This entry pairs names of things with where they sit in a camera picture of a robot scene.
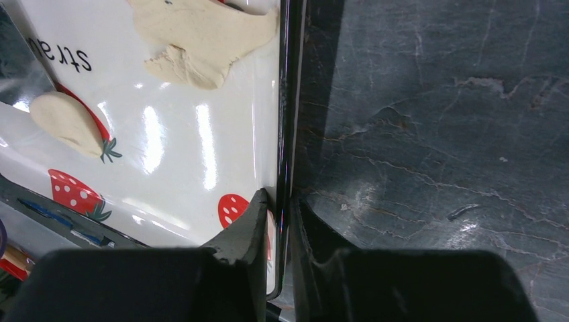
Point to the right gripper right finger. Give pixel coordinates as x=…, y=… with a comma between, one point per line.
x=312, y=243

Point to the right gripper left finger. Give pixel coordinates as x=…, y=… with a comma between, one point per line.
x=237, y=279

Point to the strawberry pattern tray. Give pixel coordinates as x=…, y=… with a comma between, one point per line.
x=179, y=163

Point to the torn off dough scrap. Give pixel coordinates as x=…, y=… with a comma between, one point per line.
x=201, y=39

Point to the white dough piece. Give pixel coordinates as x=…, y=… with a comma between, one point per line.
x=67, y=120

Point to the orange handled scraper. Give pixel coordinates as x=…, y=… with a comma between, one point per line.
x=23, y=76

